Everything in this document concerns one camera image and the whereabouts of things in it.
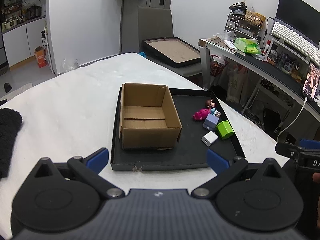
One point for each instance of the black monitor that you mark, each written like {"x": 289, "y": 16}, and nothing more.
{"x": 301, "y": 16}

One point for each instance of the green snack bag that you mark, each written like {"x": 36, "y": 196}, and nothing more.
{"x": 247, "y": 45}

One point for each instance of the blue figure with beer mug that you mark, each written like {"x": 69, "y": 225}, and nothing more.
{"x": 215, "y": 112}

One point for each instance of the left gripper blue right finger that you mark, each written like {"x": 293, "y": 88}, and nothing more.
{"x": 217, "y": 163}

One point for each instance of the person's hand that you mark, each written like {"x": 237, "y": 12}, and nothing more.
{"x": 316, "y": 178}

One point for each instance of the white keyboard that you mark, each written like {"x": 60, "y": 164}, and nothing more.
{"x": 296, "y": 41}

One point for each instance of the black fuzzy cloth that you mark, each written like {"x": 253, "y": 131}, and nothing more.
{"x": 11, "y": 123}

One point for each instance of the grey drawer organizer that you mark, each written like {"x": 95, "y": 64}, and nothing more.
{"x": 241, "y": 27}

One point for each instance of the magenta dinosaur toy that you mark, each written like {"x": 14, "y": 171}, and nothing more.
{"x": 201, "y": 114}

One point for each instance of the white power adapter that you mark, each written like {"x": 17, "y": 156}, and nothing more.
{"x": 209, "y": 138}

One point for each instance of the smartphone on stand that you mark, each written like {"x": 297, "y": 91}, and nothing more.
{"x": 311, "y": 83}

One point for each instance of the orange cardboard box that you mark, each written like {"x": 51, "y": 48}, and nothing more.
{"x": 40, "y": 56}

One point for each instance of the red plastic basket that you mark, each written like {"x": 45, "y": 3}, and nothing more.
{"x": 217, "y": 65}

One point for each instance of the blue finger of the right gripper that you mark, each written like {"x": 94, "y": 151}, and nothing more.
{"x": 309, "y": 144}

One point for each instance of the white grey desk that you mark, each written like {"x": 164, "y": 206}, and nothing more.
{"x": 265, "y": 70}

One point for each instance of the black shallow tray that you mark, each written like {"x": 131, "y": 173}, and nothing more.
{"x": 189, "y": 152}

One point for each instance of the lilac cube box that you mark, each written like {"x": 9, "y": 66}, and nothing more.
{"x": 211, "y": 122}

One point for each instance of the black framed cork board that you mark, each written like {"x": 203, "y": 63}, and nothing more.
{"x": 172, "y": 51}

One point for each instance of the grey chair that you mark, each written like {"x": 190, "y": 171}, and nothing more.
{"x": 157, "y": 23}

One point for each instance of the green hexagonal box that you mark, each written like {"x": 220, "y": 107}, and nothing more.
{"x": 225, "y": 129}

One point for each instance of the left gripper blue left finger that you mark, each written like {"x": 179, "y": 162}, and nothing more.
{"x": 98, "y": 160}

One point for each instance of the wicker basket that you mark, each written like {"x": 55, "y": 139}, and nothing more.
{"x": 255, "y": 18}

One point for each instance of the brown cardboard box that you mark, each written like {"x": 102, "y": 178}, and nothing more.
{"x": 148, "y": 117}

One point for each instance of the brown-haired girl figurine head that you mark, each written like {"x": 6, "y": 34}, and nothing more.
{"x": 210, "y": 104}

